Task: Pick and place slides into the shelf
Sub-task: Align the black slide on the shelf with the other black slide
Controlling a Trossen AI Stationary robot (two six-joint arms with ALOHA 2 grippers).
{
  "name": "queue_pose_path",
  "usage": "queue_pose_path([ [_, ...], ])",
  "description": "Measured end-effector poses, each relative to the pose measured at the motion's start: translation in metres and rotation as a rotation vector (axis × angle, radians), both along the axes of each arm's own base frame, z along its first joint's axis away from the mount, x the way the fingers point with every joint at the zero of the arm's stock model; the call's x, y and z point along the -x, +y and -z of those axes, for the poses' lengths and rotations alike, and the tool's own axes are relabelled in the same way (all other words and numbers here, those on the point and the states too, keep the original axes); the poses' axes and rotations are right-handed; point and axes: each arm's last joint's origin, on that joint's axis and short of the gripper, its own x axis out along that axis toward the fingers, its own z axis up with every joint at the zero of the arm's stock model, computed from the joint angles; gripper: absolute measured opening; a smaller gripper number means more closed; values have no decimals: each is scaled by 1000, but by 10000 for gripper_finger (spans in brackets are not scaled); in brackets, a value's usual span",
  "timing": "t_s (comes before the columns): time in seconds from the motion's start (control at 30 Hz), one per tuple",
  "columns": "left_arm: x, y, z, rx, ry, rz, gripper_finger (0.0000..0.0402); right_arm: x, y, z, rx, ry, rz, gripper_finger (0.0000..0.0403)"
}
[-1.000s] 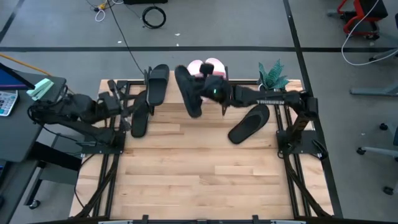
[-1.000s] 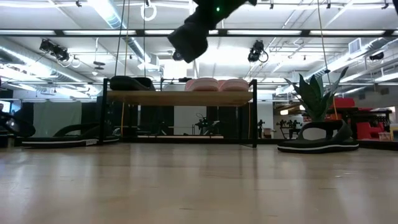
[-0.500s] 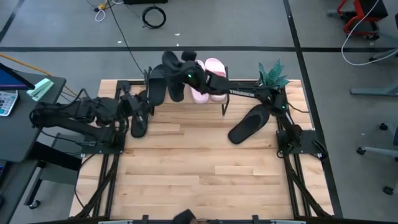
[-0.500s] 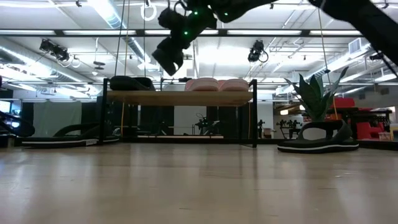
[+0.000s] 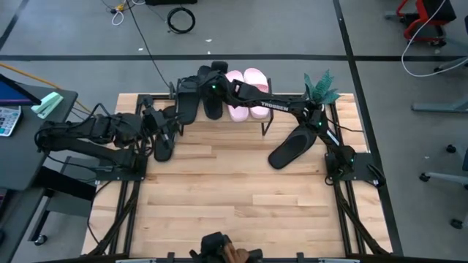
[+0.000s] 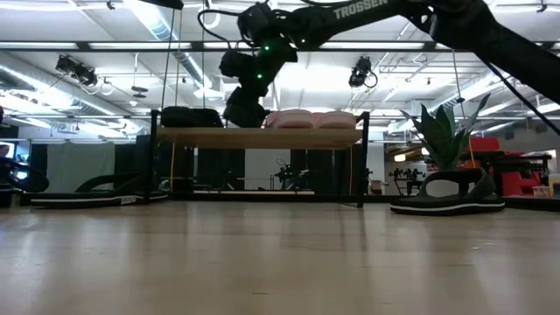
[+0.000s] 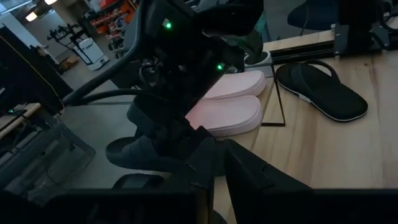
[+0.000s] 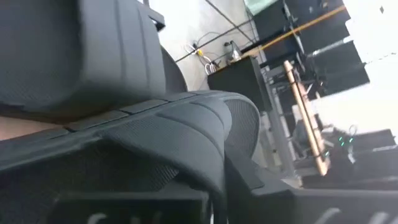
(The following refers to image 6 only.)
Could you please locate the red chair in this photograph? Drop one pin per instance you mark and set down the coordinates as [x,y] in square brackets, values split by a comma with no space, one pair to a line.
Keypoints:
[483,145]

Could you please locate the black flip-flop white stripe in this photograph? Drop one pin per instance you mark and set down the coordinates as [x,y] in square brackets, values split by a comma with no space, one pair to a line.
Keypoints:
[442,207]
[87,201]

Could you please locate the wooden shelf with black frame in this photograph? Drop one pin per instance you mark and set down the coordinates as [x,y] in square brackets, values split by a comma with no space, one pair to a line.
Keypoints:
[262,137]

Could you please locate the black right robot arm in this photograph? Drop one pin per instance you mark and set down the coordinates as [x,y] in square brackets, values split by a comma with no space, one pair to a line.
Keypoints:
[481,26]

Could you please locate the green plant in white pot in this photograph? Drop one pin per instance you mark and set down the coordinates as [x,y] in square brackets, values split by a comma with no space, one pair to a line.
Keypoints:
[439,135]

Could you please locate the black ceiling camera cluster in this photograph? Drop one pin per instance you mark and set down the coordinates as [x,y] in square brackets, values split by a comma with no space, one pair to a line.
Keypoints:
[76,70]

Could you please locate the black foam slide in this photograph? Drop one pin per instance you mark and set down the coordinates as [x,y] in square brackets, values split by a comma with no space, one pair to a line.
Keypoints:
[188,117]

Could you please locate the small background robot arms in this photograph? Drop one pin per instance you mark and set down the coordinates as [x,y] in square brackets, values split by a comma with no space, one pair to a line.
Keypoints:
[409,177]

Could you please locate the pink foam slide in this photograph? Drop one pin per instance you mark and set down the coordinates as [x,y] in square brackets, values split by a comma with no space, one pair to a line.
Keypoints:
[289,119]
[337,120]

